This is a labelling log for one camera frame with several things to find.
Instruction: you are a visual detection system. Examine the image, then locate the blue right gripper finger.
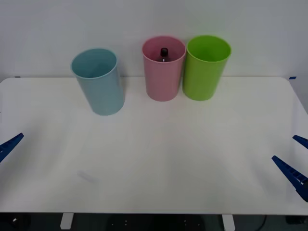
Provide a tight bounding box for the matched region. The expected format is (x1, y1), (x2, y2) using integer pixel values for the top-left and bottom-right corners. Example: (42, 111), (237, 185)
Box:
(292, 135), (308, 150)
(271, 155), (308, 202)

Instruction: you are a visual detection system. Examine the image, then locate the pale blue plastic bin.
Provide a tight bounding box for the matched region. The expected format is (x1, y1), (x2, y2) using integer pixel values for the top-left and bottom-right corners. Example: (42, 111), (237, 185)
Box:
(70, 48), (126, 116)

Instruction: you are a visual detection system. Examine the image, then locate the pink plastic bin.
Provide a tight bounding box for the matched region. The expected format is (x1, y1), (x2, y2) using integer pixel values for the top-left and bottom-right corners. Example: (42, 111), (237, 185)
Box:
(141, 35), (187, 102)

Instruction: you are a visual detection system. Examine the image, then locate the white table leg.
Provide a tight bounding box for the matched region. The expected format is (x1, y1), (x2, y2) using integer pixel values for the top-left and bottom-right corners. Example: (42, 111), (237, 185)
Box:
(221, 215), (235, 231)
(60, 213), (74, 230)

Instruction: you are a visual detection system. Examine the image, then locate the green plastic bin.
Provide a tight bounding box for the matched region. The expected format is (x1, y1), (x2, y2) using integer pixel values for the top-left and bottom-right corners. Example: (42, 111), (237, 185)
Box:
(182, 34), (232, 102)

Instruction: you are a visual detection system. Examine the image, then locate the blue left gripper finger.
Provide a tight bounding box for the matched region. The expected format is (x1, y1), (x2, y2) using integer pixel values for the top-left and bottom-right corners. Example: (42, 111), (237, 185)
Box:
(0, 133), (25, 165)

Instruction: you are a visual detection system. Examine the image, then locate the plastic bottle with dark drink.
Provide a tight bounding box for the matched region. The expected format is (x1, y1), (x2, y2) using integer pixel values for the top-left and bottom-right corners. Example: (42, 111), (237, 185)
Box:
(156, 47), (170, 63)

